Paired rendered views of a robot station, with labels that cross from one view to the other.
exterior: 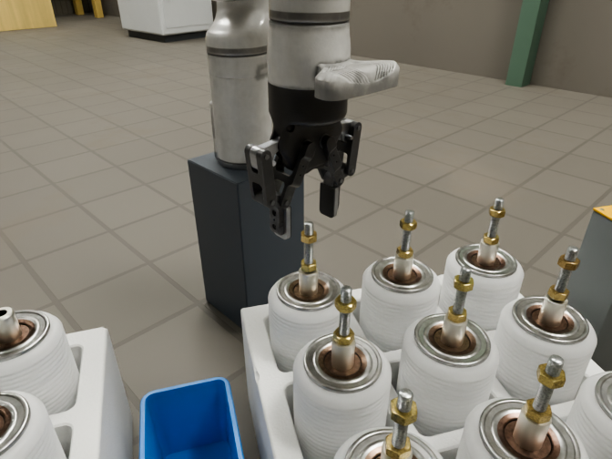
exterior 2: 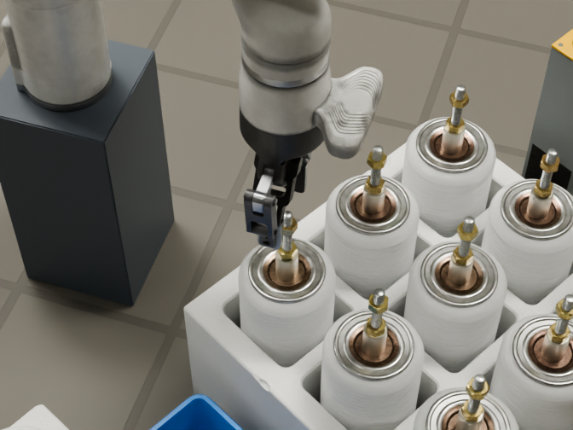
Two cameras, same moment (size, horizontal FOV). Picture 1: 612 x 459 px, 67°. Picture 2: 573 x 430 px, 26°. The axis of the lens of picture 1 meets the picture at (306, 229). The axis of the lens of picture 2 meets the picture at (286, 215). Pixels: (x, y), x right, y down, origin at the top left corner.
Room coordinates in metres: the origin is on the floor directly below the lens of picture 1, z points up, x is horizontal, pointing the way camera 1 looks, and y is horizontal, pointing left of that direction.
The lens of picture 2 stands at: (-0.18, 0.32, 1.24)
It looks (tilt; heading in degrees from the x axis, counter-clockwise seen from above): 52 degrees down; 332
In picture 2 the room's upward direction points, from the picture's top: straight up
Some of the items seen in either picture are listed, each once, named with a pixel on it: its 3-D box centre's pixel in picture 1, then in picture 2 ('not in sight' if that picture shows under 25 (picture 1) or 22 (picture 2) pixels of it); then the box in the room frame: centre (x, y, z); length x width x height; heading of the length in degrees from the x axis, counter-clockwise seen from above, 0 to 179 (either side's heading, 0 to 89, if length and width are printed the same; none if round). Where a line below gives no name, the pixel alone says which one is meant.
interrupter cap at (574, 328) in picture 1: (549, 319); (537, 210); (0.39, -0.26, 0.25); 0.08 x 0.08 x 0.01
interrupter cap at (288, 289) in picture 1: (308, 290); (286, 271); (0.44, 0.00, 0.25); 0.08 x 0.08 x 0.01
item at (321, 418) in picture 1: (339, 423); (368, 394); (0.33, -0.04, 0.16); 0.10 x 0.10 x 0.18
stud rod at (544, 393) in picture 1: (544, 394); (562, 322); (0.24, -0.18, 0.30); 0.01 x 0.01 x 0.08
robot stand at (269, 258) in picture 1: (250, 236); (87, 171); (0.73, 0.10, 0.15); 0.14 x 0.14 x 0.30; 44
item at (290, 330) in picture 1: (308, 347); (286, 322); (0.44, 0.00, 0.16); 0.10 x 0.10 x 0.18
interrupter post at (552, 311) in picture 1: (552, 310); (540, 202); (0.39, -0.26, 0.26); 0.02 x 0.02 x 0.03
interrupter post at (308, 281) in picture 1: (308, 280); (286, 263); (0.44, 0.00, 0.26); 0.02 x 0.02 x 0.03
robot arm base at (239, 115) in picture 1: (241, 108); (57, 20); (0.73, 0.10, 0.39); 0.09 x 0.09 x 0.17; 44
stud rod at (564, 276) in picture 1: (563, 279); (546, 176); (0.39, -0.26, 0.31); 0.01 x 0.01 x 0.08
